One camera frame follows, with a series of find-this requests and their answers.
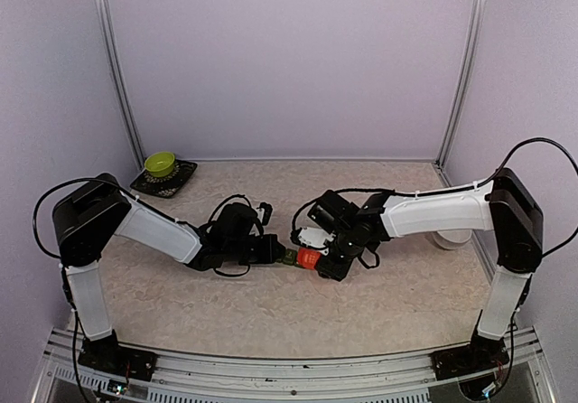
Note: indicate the red pill bottle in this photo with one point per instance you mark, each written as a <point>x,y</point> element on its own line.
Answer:
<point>308,258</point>

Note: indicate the white bowl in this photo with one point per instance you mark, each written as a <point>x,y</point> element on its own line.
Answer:
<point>452,239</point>

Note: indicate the black square tray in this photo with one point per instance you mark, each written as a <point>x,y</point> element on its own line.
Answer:
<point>165,187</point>

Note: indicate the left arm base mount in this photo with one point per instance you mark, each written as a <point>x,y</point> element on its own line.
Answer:
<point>132,364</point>

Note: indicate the green pill organizer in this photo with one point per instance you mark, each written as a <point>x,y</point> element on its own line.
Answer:
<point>289,258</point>

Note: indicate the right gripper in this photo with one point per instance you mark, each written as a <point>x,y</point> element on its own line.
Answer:
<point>336,270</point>

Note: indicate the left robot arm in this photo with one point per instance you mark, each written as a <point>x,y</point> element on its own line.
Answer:
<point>100,209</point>

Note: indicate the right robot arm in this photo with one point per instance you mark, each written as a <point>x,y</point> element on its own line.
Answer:
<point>500,203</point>

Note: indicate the aluminium frame post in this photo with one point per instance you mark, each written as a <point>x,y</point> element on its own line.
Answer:
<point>464,78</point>
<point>114,64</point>

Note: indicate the left aluminium frame post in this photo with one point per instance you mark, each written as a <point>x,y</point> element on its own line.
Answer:
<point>114,64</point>

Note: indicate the lime green bowl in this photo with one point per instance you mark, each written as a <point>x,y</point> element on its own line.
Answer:
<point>160,164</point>

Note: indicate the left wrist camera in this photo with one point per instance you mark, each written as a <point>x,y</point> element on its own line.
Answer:
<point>264,212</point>

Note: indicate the front aluminium rail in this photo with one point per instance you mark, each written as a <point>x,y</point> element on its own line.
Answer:
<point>181,376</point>

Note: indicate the right aluminium frame post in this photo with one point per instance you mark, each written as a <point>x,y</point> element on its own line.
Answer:
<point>464,78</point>

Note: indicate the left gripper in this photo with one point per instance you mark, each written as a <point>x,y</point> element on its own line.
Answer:
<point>268,256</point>

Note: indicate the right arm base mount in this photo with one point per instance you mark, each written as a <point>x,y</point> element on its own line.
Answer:
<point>464,360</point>

